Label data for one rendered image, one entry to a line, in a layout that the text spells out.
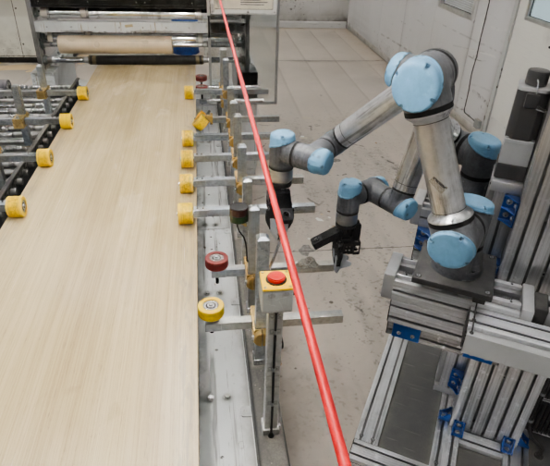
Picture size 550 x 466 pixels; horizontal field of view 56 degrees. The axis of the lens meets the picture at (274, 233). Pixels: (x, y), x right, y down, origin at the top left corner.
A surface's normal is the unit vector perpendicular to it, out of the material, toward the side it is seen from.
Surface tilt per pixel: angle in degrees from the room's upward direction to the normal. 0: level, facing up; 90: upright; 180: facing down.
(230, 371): 0
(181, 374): 0
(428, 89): 84
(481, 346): 90
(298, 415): 0
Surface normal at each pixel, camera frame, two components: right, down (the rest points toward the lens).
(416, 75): -0.56, 0.32
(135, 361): 0.04, -0.85
